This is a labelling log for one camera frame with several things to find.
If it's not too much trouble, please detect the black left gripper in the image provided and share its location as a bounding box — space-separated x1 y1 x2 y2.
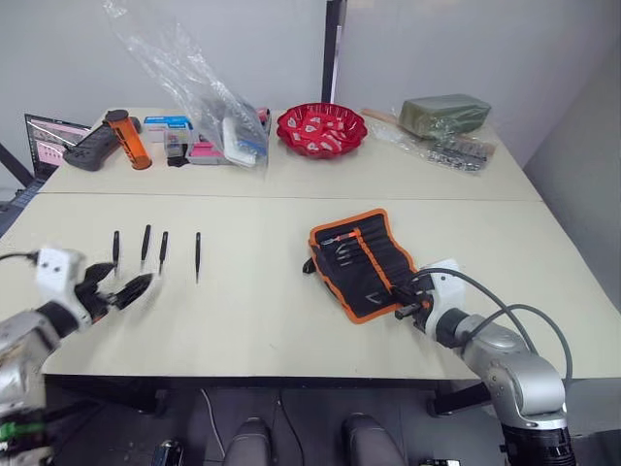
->
75 261 158 322

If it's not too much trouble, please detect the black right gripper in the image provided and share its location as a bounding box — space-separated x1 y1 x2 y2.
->
389 273 436 329

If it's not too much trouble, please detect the black orange-trimmed tool roll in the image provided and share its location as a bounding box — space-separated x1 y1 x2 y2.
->
303 208 421 325

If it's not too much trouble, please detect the black handheld controller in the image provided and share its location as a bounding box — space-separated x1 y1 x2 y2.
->
62 120 143 173

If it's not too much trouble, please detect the orange tube with black cap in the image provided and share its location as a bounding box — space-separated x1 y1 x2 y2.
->
105 109 153 171

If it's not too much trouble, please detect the dark rounded shape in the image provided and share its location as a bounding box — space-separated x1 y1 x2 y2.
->
224 416 274 466
341 413 408 466

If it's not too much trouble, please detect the small clear plastic box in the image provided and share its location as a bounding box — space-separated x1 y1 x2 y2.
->
162 129 196 159

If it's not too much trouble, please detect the pink and white box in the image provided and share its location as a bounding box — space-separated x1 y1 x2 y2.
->
187 142 230 167

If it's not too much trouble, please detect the black tripod leg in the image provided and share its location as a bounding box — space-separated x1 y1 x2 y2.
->
0 142 36 189

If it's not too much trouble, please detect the open laptop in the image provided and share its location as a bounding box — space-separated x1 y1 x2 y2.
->
0 113 94 211

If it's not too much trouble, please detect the clear bag of metal parts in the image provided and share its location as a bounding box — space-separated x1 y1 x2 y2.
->
367 115 500 177

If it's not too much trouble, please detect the blue and white box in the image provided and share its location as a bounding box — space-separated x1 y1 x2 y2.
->
143 115 196 145

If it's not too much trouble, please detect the shiny metal object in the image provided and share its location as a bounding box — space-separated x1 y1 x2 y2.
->
151 438 184 466

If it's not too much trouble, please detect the pale wooden strip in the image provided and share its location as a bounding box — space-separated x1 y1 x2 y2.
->
360 107 405 128

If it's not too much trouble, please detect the green block in plastic wrap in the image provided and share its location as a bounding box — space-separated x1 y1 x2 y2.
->
398 92 493 141

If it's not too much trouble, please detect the red plastic bowl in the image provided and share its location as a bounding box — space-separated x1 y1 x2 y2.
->
276 101 367 158

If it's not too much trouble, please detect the large clear plastic bag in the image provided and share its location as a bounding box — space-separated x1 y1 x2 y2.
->
103 0 272 170

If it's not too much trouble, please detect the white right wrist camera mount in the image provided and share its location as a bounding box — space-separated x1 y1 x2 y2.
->
418 258 468 337

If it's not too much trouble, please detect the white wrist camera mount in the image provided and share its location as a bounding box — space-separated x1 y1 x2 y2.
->
35 248 94 327
418 258 468 337

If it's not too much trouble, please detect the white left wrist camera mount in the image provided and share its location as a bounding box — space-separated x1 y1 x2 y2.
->
35 248 94 327

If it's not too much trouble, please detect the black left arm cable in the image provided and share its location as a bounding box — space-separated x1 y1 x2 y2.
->
0 250 41 266

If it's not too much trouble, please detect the black table frame leg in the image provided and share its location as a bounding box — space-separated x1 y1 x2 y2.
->
425 380 492 419

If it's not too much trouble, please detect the grey right arm cable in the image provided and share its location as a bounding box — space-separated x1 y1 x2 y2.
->
420 268 574 381

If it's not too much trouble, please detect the thin white cable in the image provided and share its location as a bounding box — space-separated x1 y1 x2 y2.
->
200 387 228 461

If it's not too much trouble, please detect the black vertical post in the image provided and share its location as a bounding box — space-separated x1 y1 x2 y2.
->
320 0 348 105

